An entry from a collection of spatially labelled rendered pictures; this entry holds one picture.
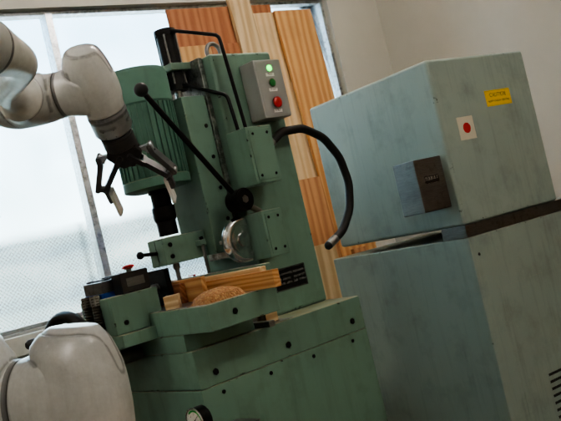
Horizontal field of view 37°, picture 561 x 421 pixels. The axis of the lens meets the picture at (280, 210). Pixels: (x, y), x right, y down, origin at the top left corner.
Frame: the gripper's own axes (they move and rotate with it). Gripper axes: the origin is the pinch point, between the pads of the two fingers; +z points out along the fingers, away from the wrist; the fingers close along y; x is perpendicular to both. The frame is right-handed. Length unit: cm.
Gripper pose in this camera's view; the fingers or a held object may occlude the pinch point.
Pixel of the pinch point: (146, 202)
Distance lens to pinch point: 205.1
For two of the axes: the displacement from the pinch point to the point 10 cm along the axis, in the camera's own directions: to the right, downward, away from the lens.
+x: -0.3, -5.7, 8.2
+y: 9.6, -2.3, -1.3
